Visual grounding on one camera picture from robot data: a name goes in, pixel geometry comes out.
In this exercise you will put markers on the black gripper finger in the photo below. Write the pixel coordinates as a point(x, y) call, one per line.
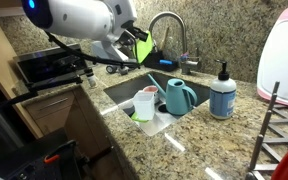
point(137, 33)
point(126, 40)

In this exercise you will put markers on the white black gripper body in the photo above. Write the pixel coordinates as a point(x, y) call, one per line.
point(123, 15)

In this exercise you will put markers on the translucent plastic container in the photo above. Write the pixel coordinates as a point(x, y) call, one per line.
point(144, 105)

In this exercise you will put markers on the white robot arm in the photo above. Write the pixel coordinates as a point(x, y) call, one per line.
point(102, 21)

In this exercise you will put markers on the stainless steel sink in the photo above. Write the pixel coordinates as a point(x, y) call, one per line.
point(122, 94)

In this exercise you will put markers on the metal dish rack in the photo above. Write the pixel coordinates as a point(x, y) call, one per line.
point(273, 133)

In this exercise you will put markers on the black utensil caddy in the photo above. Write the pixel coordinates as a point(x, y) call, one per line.
point(157, 61)

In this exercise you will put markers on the grey measuring cups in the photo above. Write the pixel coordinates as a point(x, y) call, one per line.
point(115, 69)

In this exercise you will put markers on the small white bottle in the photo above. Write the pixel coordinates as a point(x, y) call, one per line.
point(91, 79)

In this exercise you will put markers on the stainless steel faucet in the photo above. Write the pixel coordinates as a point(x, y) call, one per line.
point(186, 62)

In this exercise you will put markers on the teal watering can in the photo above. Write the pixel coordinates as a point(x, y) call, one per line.
point(179, 98)

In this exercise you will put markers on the wooden cabinet drawers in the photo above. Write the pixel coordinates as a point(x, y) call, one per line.
point(73, 111)

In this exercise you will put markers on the blue white soap dispenser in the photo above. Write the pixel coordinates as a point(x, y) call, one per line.
point(222, 94)

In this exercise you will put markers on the black equipment with orange clip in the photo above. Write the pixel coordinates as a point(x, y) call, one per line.
point(27, 162)

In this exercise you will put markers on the pink white cutting board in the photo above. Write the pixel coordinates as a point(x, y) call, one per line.
point(273, 65)

